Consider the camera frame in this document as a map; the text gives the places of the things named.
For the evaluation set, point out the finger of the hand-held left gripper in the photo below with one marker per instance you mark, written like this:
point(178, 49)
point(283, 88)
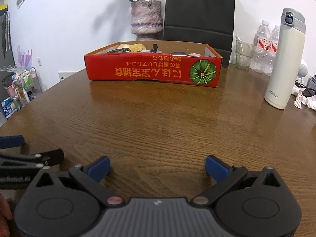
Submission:
point(11, 142)
point(53, 156)

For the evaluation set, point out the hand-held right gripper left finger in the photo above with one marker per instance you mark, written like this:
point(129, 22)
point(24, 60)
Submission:
point(100, 168)

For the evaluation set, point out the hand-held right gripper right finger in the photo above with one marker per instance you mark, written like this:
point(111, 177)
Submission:
point(216, 169)

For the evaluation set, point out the red cardboard box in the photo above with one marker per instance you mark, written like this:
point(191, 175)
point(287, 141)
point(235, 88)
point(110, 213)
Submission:
point(148, 71)

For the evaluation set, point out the wooden desktop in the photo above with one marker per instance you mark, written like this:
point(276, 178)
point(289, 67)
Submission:
point(153, 118)

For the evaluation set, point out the person's left hand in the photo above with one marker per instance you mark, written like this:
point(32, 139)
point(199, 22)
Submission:
point(3, 209)

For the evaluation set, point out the blue packet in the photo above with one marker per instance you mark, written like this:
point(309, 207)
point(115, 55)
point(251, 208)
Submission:
point(8, 108)

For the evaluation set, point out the purple translucent plastic bag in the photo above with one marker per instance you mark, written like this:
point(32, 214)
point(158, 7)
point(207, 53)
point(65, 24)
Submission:
point(24, 56)

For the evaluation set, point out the clear glass cup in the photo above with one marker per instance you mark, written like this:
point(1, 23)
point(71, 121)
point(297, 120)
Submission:
point(244, 47)
point(244, 61)

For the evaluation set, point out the crumpled white tissue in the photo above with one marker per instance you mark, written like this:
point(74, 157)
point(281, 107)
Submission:
point(306, 101)

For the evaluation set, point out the small white item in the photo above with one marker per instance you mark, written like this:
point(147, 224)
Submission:
point(194, 54)

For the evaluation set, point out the black flat item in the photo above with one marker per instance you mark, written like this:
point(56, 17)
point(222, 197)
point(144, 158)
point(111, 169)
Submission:
point(179, 53)

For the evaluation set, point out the white thermos grey lid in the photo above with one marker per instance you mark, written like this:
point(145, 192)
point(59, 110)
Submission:
point(284, 66)

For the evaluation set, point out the yellow white plush toy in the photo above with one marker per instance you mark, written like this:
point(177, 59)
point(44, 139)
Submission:
point(133, 47)

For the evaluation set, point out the clear water bottle red label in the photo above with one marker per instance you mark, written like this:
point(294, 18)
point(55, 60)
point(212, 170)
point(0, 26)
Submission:
point(272, 51)
point(260, 49)

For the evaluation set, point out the grey small box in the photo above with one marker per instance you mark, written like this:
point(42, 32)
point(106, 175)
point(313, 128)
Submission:
point(311, 83)

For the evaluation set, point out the white round device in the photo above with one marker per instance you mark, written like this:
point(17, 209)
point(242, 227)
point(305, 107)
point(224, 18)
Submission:
point(303, 72)

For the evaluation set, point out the mottled pink ceramic vase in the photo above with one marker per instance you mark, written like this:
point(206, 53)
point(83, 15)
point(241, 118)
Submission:
point(147, 19)

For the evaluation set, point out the black paper bag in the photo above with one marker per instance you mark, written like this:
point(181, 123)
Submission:
point(200, 9)

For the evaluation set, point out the white wall socket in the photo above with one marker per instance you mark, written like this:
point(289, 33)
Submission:
point(40, 61)

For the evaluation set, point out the dark wall panel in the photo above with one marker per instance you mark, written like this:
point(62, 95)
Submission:
point(6, 37)

